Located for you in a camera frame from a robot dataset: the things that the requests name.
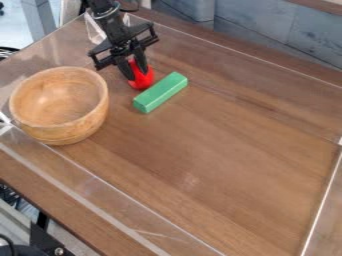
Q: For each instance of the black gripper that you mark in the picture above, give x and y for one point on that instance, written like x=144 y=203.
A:
x=112 y=53

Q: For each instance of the red fruit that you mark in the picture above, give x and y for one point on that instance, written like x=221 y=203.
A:
x=143 y=80

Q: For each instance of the wooden bowl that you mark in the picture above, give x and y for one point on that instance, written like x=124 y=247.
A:
x=60 y=104

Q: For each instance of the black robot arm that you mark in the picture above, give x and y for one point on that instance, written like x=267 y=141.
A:
x=104 y=7

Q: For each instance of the green rectangular block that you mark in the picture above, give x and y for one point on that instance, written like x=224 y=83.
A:
x=160 y=92

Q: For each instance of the black table clamp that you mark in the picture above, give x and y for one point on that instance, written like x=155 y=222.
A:
x=44 y=241

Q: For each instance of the clear acrylic corner bracket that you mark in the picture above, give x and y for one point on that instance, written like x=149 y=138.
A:
x=93 y=31

